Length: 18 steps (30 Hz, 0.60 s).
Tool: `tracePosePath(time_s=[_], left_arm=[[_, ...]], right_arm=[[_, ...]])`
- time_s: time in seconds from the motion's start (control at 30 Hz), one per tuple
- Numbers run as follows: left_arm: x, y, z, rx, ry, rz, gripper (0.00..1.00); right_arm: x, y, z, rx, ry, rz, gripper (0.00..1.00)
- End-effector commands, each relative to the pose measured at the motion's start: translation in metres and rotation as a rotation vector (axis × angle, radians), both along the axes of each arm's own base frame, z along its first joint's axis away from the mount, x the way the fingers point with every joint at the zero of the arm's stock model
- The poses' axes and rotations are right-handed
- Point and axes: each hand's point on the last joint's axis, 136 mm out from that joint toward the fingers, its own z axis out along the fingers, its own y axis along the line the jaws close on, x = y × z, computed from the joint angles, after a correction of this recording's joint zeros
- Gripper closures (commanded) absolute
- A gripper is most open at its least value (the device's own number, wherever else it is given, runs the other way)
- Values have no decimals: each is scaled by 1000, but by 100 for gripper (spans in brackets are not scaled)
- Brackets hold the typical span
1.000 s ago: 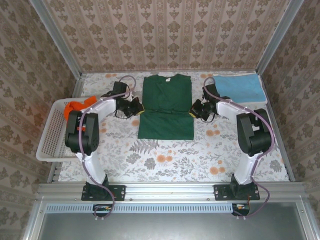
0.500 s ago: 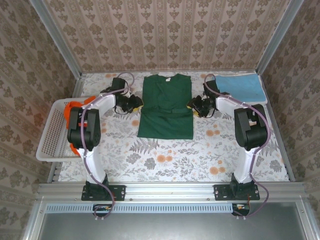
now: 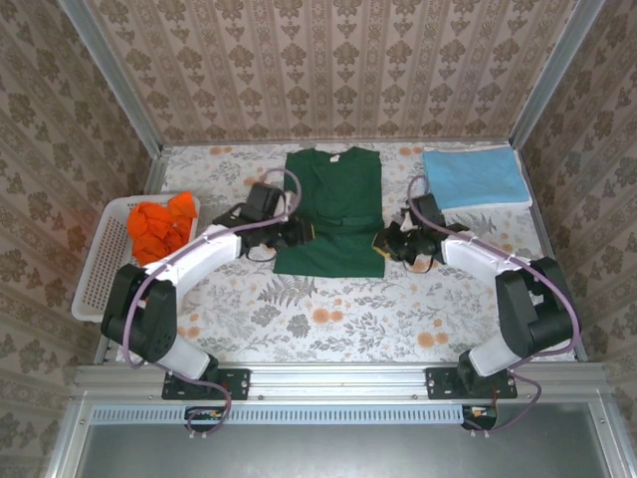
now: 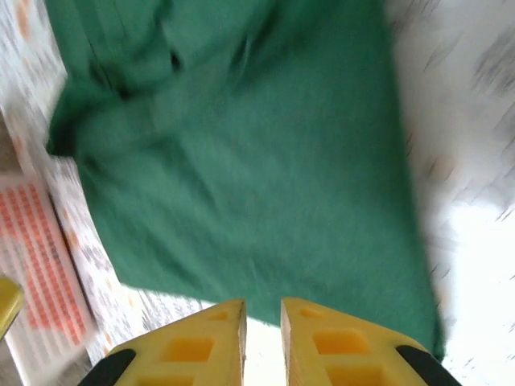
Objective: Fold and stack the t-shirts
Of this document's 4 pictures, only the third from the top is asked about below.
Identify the thin black gripper wire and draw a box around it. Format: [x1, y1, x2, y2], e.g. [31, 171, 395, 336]
[245, 245, 279, 264]
[403, 252, 442, 274]

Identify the floral tablecloth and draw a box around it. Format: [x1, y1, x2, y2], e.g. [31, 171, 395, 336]
[114, 140, 581, 364]

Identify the thin black right gripper wire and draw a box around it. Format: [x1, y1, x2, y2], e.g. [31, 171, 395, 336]
[403, 252, 442, 274]

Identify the white perforated plastic basket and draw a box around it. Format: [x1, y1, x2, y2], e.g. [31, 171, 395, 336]
[71, 193, 203, 323]

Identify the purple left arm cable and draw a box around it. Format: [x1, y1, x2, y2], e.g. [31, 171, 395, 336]
[120, 168, 303, 437]

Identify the aluminium frame post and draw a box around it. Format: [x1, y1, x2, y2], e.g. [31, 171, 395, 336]
[58, 0, 164, 159]
[510, 0, 606, 150]

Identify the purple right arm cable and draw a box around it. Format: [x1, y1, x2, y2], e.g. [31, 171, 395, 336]
[406, 173, 582, 435]

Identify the dark green t-shirt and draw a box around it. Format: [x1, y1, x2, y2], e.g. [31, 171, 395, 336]
[272, 146, 387, 279]

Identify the folded light blue t-shirt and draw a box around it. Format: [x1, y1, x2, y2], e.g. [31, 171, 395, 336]
[421, 145, 530, 210]

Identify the slotted grey cable duct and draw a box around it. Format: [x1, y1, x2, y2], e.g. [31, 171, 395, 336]
[92, 403, 467, 425]

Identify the thin black left gripper wire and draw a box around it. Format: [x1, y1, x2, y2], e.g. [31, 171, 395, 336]
[245, 245, 279, 264]

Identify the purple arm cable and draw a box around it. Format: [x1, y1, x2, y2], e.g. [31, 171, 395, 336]
[406, 173, 582, 435]
[120, 168, 303, 437]

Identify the black controller board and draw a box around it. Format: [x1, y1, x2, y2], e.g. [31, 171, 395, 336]
[460, 403, 500, 432]
[184, 405, 229, 433]

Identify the orange t-shirt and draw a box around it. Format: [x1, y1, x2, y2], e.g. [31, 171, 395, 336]
[126, 190, 199, 268]

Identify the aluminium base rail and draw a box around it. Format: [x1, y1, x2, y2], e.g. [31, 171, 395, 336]
[73, 361, 621, 402]

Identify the grey metal panel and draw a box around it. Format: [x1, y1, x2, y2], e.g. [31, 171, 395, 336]
[47, 400, 637, 478]

